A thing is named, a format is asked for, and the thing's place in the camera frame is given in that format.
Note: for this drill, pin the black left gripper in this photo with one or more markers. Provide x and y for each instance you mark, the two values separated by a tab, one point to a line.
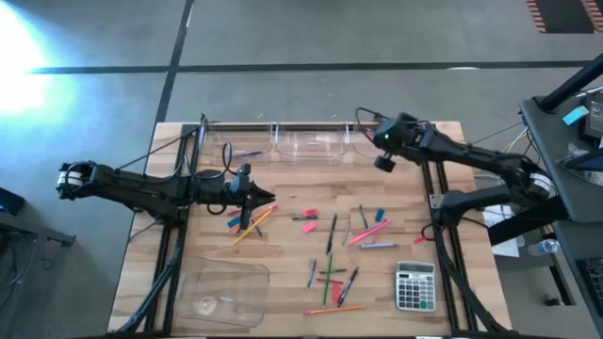
221	188

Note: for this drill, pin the pink eraser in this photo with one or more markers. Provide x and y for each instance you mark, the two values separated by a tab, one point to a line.
309	227

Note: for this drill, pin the black diagonal bar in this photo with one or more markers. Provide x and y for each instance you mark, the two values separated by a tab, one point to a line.
527	221

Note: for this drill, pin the green crayon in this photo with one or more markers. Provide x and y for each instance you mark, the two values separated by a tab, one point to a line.
339	270
363	217

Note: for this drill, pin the grey desk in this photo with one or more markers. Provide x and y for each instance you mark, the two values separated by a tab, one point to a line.
546	122

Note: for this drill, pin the periwinkle crayon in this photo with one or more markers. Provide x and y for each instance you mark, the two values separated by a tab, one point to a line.
379	245

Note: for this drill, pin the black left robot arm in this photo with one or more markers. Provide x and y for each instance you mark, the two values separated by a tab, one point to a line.
132	190

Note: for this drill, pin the clear water bottle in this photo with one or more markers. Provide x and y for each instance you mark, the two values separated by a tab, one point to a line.
544	246

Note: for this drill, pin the purple crayon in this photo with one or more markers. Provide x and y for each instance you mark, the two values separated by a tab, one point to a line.
258	231

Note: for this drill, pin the black power adapter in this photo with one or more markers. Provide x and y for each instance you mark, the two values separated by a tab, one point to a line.
594	117

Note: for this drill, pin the orange pencil with pink eraser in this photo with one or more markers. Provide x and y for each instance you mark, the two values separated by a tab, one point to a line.
264	213
339	309

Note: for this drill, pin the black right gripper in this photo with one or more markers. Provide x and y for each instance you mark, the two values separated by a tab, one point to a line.
400	134

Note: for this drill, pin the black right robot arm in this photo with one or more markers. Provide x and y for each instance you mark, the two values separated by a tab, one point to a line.
471	153

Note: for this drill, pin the black box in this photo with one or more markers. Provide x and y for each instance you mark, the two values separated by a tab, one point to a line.
9	200

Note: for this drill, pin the blue sticky note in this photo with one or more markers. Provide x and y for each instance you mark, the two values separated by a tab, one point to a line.
575	115

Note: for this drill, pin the white paper sheet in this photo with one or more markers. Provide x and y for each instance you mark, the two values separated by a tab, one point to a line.
506	247

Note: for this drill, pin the black pole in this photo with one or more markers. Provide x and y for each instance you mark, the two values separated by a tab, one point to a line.
572	85

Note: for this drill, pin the green pencil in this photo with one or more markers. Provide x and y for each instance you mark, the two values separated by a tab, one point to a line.
326	293

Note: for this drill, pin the dark rug with striped edge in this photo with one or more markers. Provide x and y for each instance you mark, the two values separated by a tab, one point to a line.
560	14

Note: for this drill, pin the grey crayon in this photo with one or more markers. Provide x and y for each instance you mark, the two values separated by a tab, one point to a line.
346	231

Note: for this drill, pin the large clear plastic bin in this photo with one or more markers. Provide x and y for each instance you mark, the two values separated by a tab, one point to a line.
235	282

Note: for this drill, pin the dark tablet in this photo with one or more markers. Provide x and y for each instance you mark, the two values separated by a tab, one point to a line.
584	162

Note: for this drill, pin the yellow pencil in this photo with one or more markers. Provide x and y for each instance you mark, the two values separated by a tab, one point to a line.
256	224

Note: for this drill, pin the red clip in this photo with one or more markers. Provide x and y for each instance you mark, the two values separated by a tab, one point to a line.
419	240

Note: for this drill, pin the purple pen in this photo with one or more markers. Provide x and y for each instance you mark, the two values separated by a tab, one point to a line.
247	154

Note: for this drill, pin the red eraser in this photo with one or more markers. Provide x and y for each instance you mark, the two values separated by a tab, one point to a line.
336	293

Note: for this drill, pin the silver desk calculator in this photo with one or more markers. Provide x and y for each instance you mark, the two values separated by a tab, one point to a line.
414	289

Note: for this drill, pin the black keyboard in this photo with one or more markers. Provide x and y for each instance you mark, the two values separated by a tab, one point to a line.
594	280

